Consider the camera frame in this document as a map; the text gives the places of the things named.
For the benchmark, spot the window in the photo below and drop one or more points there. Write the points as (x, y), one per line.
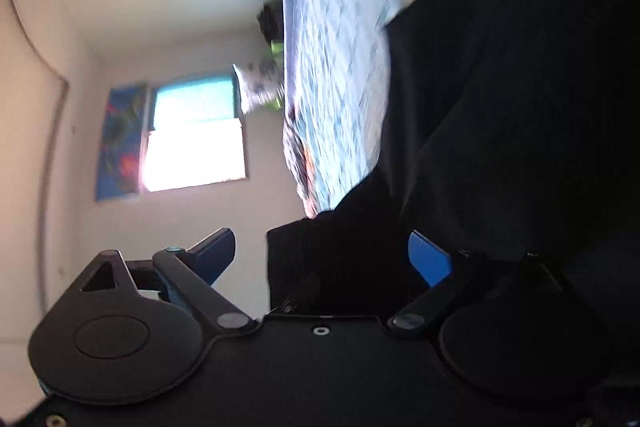
(195, 135)

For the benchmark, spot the white script-print duvet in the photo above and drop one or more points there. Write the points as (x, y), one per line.
(342, 86)

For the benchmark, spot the black pants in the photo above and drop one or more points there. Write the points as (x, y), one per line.
(511, 141)

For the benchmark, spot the green plastic stool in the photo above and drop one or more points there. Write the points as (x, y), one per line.
(273, 65)

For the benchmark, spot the colourful curtain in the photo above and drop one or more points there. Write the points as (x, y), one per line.
(119, 160)

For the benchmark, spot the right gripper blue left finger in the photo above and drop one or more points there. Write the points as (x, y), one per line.
(211, 256)

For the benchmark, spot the floral pillow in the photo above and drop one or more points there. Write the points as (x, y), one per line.
(257, 89)

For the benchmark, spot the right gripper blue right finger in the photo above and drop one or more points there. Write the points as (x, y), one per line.
(431, 262)

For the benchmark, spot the dark bag by wall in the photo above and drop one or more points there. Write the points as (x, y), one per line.
(270, 21)

